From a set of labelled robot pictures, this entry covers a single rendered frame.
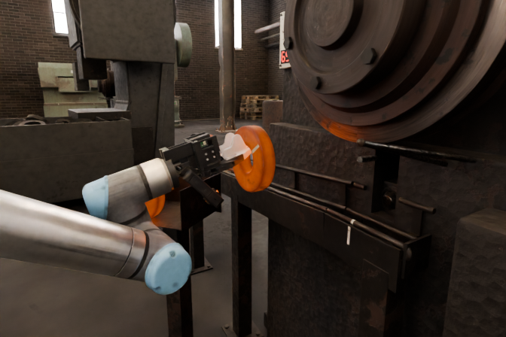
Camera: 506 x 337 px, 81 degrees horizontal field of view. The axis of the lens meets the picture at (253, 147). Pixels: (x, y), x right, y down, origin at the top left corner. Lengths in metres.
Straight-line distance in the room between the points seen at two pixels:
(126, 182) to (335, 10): 0.48
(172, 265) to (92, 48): 2.60
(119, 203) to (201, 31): 10.78
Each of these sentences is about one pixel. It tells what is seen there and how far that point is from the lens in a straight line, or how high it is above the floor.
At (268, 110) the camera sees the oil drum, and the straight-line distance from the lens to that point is 3.51.
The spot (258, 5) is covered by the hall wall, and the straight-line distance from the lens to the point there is 12.50.
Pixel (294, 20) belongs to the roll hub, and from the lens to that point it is 0.66.
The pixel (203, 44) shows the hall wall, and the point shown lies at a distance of 11.23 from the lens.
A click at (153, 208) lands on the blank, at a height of 0.64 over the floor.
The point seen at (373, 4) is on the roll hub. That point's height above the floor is 1.11.
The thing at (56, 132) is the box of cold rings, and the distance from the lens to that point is 2.77.
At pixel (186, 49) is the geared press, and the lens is 8.68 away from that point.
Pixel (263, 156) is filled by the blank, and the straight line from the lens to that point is 0.64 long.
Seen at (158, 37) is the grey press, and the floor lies 1.50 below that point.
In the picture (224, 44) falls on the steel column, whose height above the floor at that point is 2.13.
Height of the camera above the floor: 0.98
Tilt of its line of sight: 10 degrees down
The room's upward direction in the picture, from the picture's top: straight up
